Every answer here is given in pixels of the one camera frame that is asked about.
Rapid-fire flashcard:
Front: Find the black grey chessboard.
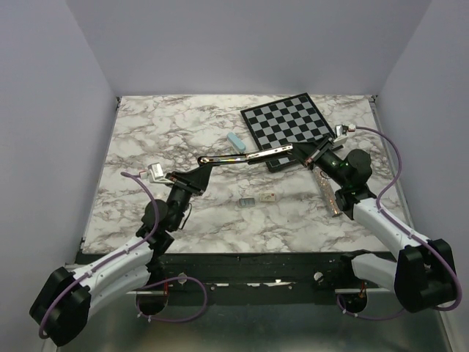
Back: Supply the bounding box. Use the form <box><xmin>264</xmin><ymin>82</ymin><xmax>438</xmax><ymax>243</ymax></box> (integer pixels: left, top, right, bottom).
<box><xmin>240</xmin><ymin>93</ymin><xmax>336</xmax><ymax>150</ymax></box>

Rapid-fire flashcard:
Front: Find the staple box tray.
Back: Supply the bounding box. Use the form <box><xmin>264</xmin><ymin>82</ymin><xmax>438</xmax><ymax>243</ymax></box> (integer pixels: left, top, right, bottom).
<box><xmin>238</xmin><ymin>197</ymin><xmax>256</xmax><ymax>208</ymax></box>

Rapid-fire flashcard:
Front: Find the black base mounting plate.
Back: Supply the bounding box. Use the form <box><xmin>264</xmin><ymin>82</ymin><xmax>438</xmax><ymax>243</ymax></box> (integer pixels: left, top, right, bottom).
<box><xmin>75</xmin><ymin>252</ymin><xmax>429</xmax><ymax>307</ymax></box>

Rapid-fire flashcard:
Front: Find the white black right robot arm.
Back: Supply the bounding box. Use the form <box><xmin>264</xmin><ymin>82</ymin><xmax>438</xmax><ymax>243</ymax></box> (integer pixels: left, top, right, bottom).
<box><xmin>292</xmin><ymin>138</ymin><xmax>462</xmax><ymax>312</ymax></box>

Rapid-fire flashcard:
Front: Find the light blue mini stapler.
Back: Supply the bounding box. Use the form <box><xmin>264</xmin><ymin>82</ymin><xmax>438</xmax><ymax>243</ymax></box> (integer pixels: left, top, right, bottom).
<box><xmin>226</xmin><ymin>132</ymin><xmax>246</xmax><ymax>153</ymax></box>

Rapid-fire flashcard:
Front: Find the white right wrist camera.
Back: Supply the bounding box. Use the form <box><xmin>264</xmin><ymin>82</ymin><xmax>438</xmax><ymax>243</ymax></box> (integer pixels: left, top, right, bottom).
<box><xmin>333</xmin><ymin>124</ymin><xmax>356</xmax><ymax>147</ymax></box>

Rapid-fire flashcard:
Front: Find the cream staple box sleeve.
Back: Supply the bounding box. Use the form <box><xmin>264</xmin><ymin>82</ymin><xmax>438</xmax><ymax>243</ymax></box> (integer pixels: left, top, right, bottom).
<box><xmin>259</xmin><ymin>192</ymin><xmax>276</xmax><ymax>202</ymax></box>

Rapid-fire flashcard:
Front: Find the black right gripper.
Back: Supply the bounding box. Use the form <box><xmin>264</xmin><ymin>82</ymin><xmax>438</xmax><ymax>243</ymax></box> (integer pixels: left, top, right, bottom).
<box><xmin>283</xmin><ymin>134</ymin><xmax>349</xmax><ymax>188</ymax></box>

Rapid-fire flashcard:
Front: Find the glitter filled clear tube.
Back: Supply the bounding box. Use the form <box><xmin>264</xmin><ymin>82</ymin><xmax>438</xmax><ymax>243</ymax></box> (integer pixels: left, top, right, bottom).
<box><xmin>312</xmin><ymin>167</ymin><xmax>342</xmax><ymax>218</ymax></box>

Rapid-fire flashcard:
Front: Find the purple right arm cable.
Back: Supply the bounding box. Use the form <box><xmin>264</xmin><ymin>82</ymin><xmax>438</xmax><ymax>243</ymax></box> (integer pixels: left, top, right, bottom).
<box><xmin>336</xmin><ymin>124</ymin><xmax>461</xmax><ymax>320</ymax></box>

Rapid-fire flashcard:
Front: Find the black stapler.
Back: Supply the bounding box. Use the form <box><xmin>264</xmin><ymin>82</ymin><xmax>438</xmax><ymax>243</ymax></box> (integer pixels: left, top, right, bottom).
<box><xmin>197</xmin><ymin>144</ymin><xmax>293</xmax><ymax>166</ymax></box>

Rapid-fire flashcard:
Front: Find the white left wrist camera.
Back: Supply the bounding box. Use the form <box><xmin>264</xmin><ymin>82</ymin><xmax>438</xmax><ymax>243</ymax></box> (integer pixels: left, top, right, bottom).
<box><xmin>145</xmin><ymin>163</ymin><xmax>168</xmax><ymax>183</ymax></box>

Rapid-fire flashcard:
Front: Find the aluminium frame rail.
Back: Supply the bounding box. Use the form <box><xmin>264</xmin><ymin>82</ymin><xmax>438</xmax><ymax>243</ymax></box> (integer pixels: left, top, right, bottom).
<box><xmin>58</xmin><ymin>262</ymin><xmax>448</xmax><ymax>294</ymax></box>

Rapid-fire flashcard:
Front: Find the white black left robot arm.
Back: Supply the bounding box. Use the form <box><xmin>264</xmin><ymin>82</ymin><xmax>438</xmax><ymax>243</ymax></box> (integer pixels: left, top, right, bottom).
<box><xmin>29</xmin><ymin>163</ymin><xmax>212</xmax><ymax>346</ymax></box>

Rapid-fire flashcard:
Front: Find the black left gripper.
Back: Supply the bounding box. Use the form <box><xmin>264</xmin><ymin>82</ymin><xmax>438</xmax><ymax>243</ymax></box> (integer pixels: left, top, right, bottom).
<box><xmin>165</xmin><ymin>163</ymin><xmax>213</xmax><ymax>231</ymax></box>

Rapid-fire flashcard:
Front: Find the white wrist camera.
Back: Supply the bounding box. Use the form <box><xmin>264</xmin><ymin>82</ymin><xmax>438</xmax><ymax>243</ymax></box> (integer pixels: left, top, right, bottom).
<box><xmin>333</xmin><ymin>124</ymin><xmax>356</xmax><ymax>147</ymax></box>
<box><xmin>145</xmin><ymin>163</ymin><xmax>168</xmax><ymax>183</ymax></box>

